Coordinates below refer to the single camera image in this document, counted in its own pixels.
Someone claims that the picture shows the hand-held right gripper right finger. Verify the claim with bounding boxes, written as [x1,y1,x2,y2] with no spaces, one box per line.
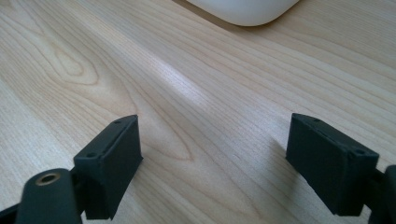
[285,112,381,217]

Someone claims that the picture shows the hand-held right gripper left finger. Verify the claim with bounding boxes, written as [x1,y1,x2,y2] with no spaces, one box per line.
[73,114,145,221]

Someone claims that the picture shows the white plastic storage basket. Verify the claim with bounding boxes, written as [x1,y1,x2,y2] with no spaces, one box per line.
[185,0,301,27]

